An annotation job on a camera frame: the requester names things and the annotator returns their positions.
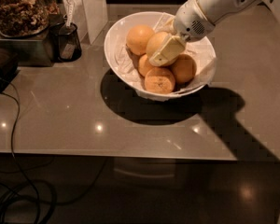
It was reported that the white utensil in cup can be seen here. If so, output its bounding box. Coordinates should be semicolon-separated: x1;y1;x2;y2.
60;0;75;35

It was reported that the white paper bowl liner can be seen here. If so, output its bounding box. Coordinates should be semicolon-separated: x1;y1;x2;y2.
114;12;217;99

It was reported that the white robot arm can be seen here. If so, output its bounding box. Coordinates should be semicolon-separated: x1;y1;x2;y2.
149;0;280;66

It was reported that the metal box stand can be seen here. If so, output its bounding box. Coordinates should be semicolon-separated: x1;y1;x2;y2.
0;15;63;67

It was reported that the white box panel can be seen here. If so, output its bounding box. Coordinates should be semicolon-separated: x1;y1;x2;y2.
73;0;108;44

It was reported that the dark brown device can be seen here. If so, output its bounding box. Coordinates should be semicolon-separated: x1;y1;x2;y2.
0;49;19;92

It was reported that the glass jar of nuts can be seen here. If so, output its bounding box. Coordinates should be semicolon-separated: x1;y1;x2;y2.
0;0;49;38

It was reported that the small left lower orange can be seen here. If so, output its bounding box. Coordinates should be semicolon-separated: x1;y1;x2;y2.
138;54;154;77

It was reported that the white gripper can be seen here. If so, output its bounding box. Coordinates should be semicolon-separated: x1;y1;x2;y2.
149;0;215;66

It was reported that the black cable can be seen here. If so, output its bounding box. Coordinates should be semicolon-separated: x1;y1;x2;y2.
0;77;110;224

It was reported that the front cut-looking orange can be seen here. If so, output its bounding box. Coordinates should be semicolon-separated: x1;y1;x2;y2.
145;67;175;94

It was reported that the white bowl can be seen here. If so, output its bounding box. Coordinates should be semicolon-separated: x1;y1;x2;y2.
104;10;217;103

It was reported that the black mesh cup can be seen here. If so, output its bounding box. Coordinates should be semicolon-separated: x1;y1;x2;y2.
49;22;82;62

